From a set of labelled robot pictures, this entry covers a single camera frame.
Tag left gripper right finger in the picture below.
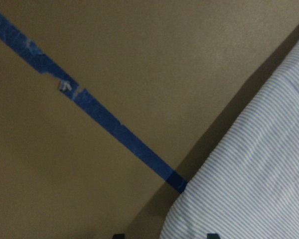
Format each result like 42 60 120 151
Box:
207 233 221 239

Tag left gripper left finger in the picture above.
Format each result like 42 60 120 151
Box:
113 234 125 239

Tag light blue striped shirt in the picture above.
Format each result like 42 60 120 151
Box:
159 41 299 239

